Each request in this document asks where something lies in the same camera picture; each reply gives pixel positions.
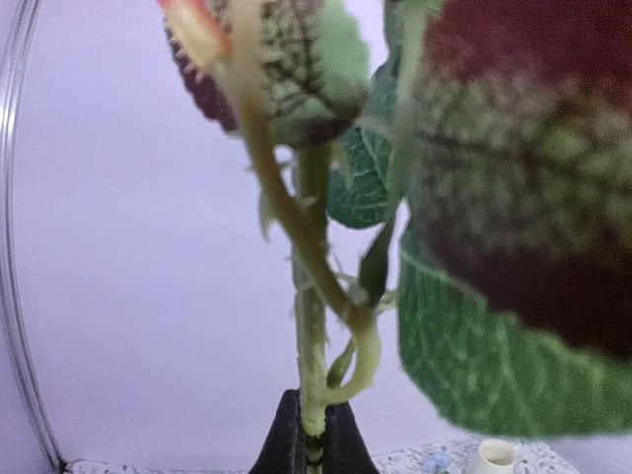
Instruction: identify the left aluminium frame post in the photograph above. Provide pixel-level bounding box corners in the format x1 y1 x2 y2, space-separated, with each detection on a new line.
0 0 65 470

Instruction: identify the floral patterned tablecloth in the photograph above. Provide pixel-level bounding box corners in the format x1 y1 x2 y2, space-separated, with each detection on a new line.
65 434 579 474

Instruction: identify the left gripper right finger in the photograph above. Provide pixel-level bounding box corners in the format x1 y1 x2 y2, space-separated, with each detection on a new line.
323 403 378 474

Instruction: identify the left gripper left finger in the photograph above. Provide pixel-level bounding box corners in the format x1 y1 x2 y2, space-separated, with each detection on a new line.
249 389 306 474

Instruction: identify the cream ceramic mug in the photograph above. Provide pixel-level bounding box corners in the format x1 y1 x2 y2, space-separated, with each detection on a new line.
465 439 517 474

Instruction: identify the white rose stem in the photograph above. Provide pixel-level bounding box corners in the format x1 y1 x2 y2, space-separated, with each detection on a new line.
157 0 632 440

